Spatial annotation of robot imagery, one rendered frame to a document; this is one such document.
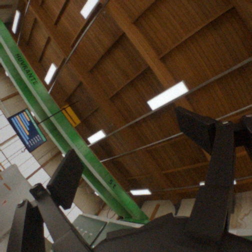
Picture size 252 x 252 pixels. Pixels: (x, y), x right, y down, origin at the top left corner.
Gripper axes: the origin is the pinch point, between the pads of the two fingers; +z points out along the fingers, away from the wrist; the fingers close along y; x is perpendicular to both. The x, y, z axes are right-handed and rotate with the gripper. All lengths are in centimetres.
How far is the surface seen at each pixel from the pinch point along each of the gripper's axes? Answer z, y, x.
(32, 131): 407, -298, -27
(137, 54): 504, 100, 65
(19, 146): 856, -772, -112
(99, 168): 566, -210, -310
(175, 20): 409, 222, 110
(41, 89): 625, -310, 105
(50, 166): 887, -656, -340
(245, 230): 19, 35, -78
